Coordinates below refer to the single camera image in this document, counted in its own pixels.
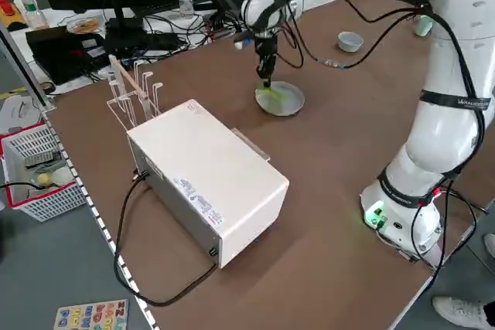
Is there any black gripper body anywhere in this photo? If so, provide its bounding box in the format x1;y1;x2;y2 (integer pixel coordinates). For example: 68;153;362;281
253;34;279;60

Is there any green lettuce leaf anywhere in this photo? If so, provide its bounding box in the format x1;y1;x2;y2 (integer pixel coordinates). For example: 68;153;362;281
256;81;290;106

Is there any green cup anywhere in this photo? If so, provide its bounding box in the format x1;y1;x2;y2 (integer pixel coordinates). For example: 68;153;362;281
415;15;434;38

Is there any larger grey dish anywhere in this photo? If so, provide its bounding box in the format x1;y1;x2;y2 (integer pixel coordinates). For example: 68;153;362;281
254;80;306;117

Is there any smaller grey dish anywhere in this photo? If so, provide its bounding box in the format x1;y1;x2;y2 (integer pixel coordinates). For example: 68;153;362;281
337;31;364;53

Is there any black electronic box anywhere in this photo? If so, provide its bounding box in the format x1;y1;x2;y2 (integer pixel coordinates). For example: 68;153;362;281
210;0;248;19

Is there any clear bottle green cap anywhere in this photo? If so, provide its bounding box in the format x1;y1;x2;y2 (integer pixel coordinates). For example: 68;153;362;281
178;0;195;20

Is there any white toaster oven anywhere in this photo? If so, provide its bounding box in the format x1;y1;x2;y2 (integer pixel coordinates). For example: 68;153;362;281
126;98;291;270

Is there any black flat case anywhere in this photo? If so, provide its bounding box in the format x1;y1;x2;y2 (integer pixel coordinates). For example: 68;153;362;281
25;25;108;87

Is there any clear bottle white cap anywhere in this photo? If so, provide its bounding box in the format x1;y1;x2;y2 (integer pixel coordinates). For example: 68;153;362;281
14;0;50;30

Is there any white plastic basket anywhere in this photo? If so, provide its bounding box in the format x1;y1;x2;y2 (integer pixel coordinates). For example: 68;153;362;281
0;121;88;223

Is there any colourful alphabet puzzle board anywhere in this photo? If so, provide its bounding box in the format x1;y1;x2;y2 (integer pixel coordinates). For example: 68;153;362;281
53;298;130;330

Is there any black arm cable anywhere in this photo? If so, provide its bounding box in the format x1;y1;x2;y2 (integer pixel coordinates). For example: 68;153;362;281
276;0;487;271

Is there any black oven power cable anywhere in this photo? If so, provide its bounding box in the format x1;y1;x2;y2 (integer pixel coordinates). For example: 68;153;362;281
114;175;218;307

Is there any white perforated table rail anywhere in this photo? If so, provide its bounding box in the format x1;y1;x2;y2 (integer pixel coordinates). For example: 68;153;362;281
40;107;160;330

